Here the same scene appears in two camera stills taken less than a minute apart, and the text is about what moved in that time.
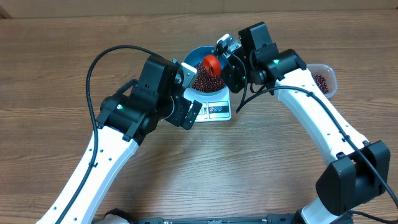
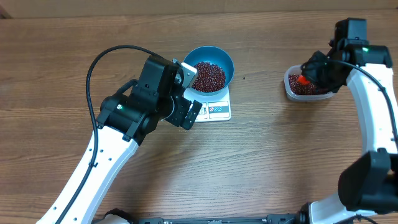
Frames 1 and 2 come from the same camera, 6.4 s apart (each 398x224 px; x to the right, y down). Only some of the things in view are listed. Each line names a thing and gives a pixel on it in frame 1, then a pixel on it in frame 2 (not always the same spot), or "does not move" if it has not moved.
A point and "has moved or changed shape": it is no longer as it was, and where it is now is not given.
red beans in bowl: (205, 82) does not move
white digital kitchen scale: (214, 107) does not move
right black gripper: (234, 78) to (319, 71)
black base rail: (280, 219) does not move
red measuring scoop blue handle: (212, 65) has moved or changed shape
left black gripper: (189, 112) does not move
